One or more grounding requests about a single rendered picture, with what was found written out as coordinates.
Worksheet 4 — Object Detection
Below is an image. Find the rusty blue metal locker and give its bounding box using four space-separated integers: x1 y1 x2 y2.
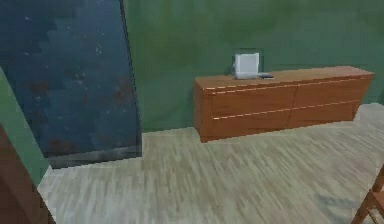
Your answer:
0 0 143 170

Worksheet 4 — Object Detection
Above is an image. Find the white box-shaped device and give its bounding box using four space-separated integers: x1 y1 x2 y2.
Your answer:
233 52 261 80

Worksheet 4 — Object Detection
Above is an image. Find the brown wooden chest of drawers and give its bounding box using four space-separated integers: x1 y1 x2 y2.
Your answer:
193 65 375 144

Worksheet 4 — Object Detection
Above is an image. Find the dark brown wooden furniture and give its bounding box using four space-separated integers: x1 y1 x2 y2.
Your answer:
0 123 56 224

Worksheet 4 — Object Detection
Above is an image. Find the brown wooden chair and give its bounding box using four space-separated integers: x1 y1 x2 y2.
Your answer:
350 163 384 224

